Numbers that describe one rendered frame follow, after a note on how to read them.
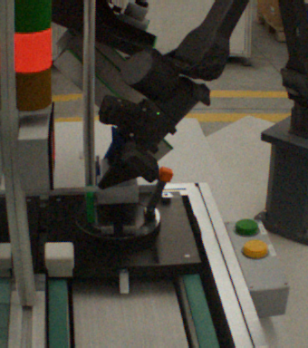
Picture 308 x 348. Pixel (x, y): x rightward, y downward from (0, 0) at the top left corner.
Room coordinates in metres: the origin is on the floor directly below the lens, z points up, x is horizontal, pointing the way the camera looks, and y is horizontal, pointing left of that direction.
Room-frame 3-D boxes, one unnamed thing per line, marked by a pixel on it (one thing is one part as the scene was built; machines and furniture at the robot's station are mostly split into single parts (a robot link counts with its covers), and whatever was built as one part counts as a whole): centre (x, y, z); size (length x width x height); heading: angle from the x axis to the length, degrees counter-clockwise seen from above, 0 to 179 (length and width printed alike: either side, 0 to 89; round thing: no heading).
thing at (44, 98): (0.79, 0.15, 1.28); 0.05 x 0.05 x 0.05
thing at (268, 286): (0.93, -0.17, 0.93); 0.21 x 0.07 x 0.06; 7
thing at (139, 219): (0.99, 0.06, 0.98); 0.14 x 0.14 x 0.02
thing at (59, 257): (0.88, 0.14, 0.97); 0.05 x 0.05 x 0.04; 7
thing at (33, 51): (0.79, 0.15, 1.33); 0.05 x 0.05 x 0.05
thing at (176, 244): (0.99, 0.06, 0.96); 0.24 x 0.24 x 0.02; 7
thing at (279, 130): (1.20, -0.30, 0.96); 0.15 x 0.15 x 0.20; 52
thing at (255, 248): (0.93, -0.17, 0.96); 0.04 x 0.04 x 0.02
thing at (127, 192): (0.99, 0.07, 1.06); 0.08 x 0.04 x 0.07; 97
